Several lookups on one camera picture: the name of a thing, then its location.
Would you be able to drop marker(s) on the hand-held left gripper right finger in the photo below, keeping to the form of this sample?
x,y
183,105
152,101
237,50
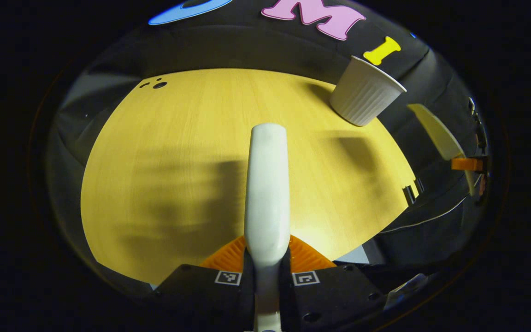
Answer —
x,y
286,299

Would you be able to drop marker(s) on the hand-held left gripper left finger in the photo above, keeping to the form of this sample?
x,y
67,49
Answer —
x,y
248,299

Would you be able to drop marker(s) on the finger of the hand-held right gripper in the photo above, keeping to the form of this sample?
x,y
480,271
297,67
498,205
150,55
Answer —
x,y
466,164

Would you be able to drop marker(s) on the white ribbed garbage bin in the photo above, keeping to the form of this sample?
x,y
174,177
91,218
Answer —
x,y
362,97

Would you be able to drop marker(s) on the wooden desktop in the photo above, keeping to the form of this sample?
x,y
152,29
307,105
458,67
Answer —
x,y
178,115

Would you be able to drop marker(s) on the black table clamp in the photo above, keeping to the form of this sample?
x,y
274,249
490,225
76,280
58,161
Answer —
x,y
409,194
419,185

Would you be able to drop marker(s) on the black backdrop cloth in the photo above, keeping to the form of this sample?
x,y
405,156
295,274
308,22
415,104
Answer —
x,y
247,41

